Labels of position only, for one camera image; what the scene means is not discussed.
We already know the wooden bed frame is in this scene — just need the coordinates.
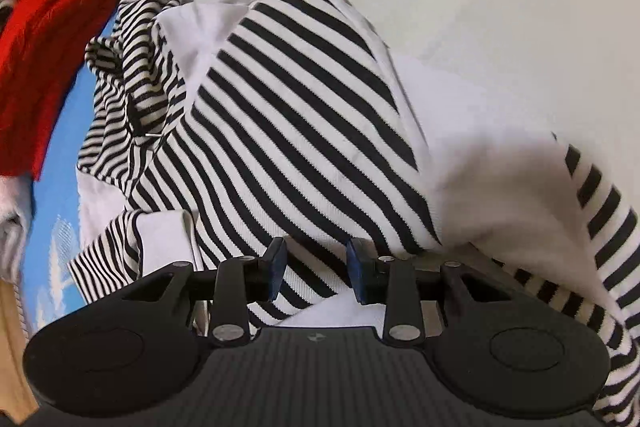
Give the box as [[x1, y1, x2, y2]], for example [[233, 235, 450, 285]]
[[0, 277, 41, 425]]

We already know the black white striped garment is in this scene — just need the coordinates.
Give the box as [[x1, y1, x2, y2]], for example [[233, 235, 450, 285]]
[[66, 0, 640, 424]]

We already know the blue white printed bed sheet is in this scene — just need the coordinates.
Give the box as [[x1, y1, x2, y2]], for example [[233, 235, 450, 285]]
[[20, 0, 640, 338]]

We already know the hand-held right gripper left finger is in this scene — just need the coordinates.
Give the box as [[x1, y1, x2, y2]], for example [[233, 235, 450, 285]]
[[116, 237, 288, 348]]

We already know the white folded blanket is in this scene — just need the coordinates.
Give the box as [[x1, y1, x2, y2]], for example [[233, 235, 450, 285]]
[[0, 176, 40, 284]]

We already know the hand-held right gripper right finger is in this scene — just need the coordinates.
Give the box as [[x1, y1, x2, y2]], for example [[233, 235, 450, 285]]
[[346, 237, 527, 343]]

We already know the red knitted cloth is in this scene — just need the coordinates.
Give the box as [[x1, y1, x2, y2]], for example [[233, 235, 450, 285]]
[[0, 0, 124, 182]]

